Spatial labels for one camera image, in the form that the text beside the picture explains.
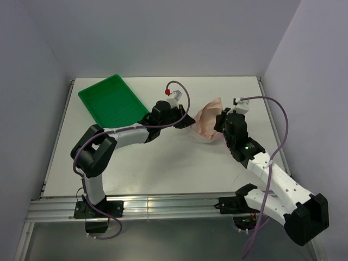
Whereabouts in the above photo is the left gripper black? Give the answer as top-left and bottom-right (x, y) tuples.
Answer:
(159, 104), (195, 129)

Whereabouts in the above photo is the beige pink bra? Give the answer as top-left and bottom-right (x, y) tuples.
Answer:
(192, 97), (222, 137)

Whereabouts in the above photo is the white mesh laundry bag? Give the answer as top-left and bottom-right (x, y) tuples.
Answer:
(188, 128), (222, 144)

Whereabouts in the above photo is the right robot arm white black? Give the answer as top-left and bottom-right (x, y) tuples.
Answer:
(214, 108), (329, 246)

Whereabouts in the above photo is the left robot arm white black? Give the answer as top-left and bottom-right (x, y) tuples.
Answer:
(70, 101), (195, 217)

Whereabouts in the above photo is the green plastic tray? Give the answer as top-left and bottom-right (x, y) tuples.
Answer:
(78, 74), (148, 128)

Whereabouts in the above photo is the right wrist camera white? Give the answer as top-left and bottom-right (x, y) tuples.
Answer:
(232, 97), (250, 115)

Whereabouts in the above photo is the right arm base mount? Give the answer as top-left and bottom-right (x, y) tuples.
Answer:
(214, 196), (258, 231)

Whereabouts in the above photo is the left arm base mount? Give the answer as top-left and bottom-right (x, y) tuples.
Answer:
(73, 198), (124, 234)

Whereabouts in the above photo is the aluminium front rail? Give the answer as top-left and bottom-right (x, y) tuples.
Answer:
(25, 193), (234, 223)

